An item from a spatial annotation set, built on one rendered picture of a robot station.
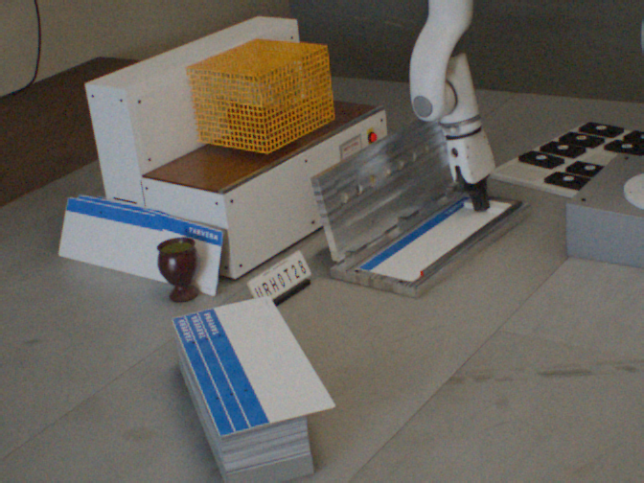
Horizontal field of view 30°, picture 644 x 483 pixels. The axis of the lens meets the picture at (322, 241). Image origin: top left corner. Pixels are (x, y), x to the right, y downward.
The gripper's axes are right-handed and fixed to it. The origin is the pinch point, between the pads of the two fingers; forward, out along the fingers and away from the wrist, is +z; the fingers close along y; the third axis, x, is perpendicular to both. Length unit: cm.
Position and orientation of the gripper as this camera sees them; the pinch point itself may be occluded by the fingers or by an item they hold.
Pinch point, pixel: (480, 200)
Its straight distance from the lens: 256.4
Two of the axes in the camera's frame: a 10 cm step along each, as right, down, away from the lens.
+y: 6.1, -3.8, 7.0
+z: 2.6, 9.2, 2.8
